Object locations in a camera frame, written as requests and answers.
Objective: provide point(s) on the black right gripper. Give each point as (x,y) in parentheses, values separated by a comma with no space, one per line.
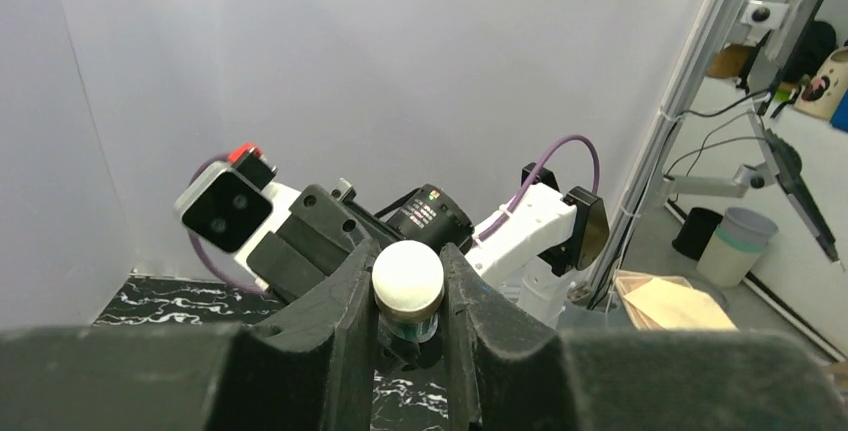
(314,231)

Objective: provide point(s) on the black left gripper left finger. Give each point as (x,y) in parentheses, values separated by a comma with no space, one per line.
(310,366)

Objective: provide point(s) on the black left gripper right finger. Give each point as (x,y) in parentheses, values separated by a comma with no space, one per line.
(508,371)

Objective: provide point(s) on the green white glue stick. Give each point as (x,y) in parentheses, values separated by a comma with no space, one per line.
(408,284)

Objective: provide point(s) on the monitor on arm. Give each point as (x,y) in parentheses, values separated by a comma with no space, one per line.
(783,168)

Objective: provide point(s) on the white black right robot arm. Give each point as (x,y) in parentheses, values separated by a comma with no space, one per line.
(568,231)

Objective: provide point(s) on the stack of spare envelopes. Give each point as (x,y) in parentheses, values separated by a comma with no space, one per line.
(668,303)

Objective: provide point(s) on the black cup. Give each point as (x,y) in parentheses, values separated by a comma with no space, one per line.
(695,232)

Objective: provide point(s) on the grey paper cup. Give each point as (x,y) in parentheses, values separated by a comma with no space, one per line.
(735,246)

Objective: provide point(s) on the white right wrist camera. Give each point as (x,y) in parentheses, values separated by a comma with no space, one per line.
(230,203)

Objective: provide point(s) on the aluminium frame post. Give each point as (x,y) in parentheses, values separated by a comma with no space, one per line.
(713,22)

